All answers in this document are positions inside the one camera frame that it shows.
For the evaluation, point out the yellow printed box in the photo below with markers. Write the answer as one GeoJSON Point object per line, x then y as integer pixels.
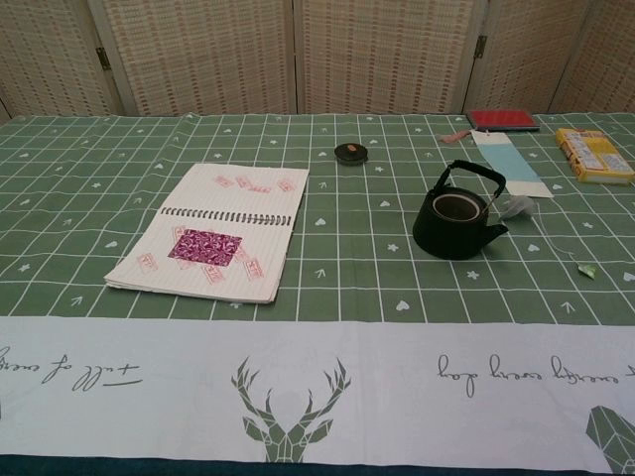
{"type": "Point", "coordinates": [593, 156]}

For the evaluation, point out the woven folding screen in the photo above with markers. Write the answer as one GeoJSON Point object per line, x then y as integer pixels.
{"type": "Point", "coordinates": [208, 54]}

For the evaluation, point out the red stamp pad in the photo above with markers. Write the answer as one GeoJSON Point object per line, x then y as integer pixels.
{"type": "Point", "coordinates": [502, 119]}

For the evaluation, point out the open spiral notebook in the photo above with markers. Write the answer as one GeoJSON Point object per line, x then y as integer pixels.
{"type": "Point", "coordinates": [258, 198]}

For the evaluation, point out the blue white bookmark with tassel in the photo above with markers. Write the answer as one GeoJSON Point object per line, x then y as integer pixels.
{"type": "Point", "coordinates": [511, 163]}

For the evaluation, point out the purple patterned paper square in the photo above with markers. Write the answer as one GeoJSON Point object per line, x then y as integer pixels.
{"type": "Point", "coordinates": [206, 247]}

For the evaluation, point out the green grid deer tablecloth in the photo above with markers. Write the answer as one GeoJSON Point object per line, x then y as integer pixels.
{"type": "Point", "coordinates": [347, 287]}

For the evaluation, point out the black cast iron teapot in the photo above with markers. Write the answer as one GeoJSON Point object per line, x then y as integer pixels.
{"type": "Point", "coordinates": [449, 238]}

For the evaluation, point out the black teapot lid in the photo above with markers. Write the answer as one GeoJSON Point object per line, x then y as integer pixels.
{"type": "Point", "coordinates": [351, 154]}

